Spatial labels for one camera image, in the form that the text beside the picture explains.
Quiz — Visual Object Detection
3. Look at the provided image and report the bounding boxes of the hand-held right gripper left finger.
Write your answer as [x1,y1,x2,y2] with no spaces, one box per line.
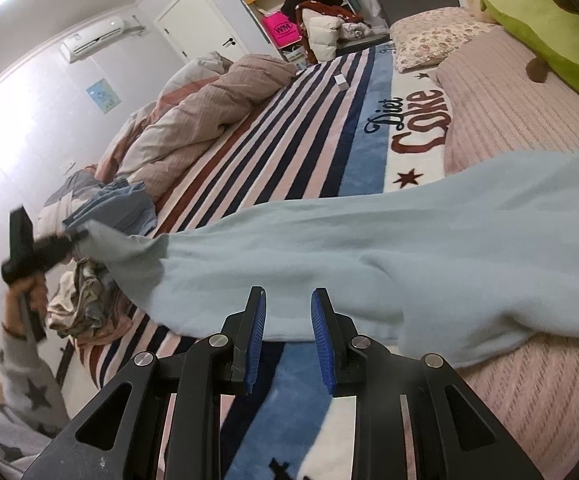
[22,286,268,480]

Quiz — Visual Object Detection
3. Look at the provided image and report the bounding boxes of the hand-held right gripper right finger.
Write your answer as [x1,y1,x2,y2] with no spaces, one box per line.
[310,287,545,480]

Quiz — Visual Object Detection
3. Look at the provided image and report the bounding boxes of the light blue pants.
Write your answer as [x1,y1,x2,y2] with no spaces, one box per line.
[72,147,579,368]

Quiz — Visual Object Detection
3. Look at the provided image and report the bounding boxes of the person's left forearm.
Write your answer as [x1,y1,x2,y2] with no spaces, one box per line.
[0,330,73,478]

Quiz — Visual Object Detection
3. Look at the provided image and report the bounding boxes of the person's left hand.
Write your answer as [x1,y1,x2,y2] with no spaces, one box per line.
[2,274,51,339]

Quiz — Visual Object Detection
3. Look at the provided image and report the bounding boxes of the blue grey clothes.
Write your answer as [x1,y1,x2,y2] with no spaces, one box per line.
[62,180,158,241]

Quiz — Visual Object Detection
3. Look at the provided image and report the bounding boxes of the pink striped duvet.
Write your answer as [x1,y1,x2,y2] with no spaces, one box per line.
[37,52,297,241]

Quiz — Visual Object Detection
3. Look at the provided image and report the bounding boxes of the striped printed blanket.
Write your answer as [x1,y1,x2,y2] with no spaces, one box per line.
[72,42,455,480]

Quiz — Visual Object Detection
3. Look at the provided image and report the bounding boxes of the white air conditioner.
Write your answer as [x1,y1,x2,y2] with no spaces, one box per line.
[60,16,146,64]

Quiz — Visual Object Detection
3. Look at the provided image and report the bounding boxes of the white door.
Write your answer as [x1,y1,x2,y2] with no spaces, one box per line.
[154,0,250,61]

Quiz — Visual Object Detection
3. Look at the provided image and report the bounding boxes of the pink shopping bag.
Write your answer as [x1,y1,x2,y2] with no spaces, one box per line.
[262,11,301,47]

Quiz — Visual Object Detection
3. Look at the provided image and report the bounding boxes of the pink knitted blanket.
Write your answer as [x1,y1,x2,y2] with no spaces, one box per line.
[434,25,579,480]

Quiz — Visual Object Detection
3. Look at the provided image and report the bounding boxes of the white down jacket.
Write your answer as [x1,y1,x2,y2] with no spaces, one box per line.
[302,7,343,63]

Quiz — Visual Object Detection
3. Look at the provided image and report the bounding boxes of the floral pillow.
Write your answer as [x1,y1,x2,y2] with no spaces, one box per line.
[389,6,495,73]

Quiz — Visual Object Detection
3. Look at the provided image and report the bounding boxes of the red patterned cloth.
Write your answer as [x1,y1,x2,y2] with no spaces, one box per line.
[295,1,365,26]

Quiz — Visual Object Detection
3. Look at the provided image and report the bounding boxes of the green avocado plush toy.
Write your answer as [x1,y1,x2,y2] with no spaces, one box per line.
[479,0,579,106]

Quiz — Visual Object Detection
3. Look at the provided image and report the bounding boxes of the blue wall poster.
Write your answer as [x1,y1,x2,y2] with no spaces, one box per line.
[86,78,122,111]

